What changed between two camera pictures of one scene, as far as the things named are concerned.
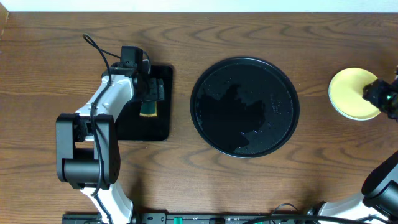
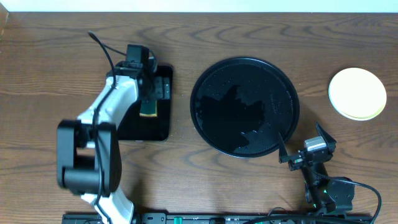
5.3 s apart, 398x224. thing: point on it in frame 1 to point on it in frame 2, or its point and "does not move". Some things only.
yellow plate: [345, 93] does not move
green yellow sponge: [148, 108] does not move
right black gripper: [374, 93] to [306, 155]
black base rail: [186, 218] does not move
